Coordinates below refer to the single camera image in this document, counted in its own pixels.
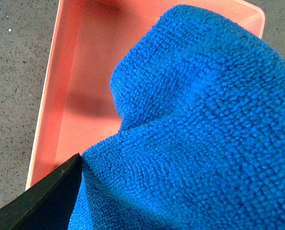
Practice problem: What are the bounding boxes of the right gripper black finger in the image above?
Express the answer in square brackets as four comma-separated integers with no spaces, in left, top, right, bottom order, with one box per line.
[0,154,82,230]

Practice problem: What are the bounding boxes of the blue microfiber towel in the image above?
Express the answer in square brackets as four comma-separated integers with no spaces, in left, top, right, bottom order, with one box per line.
[68,5,285,230]

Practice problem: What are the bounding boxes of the pink plastic bin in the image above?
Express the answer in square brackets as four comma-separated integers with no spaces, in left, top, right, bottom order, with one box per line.
[25,0,266,191]

